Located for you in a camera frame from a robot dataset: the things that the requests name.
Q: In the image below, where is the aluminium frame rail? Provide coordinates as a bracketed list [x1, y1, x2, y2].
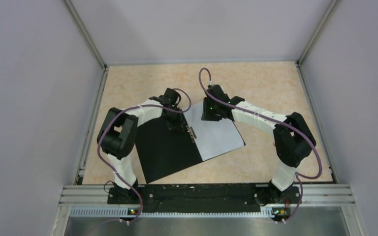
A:
[59, 183, 355, 219]

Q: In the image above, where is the black file folder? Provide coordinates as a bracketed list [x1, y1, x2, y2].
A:
[135, 118, 203, 183]

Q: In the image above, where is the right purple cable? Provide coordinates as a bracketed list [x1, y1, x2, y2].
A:
[198, 67, 323, 225]

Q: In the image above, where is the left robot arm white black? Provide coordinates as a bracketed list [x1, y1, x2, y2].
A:
[97, 88, 189, 203]

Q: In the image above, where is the purple cable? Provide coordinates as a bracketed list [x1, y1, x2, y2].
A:
[96, 88, 193, 225]
[198, 67, 323, 225]

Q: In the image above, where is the metal folder clip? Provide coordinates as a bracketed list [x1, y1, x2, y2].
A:
[187, 126, 196, 143]

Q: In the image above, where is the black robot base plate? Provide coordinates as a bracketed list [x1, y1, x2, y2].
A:
[107, 183, 300, 213]

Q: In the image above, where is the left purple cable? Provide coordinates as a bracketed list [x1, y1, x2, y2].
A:
[96, 88, 193, 225]

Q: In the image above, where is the white paper stack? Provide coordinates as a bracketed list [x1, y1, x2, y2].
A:
[184, 103, 246, 162]

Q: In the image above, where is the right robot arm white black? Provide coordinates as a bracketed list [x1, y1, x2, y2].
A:
[202, 85, 316, 203]

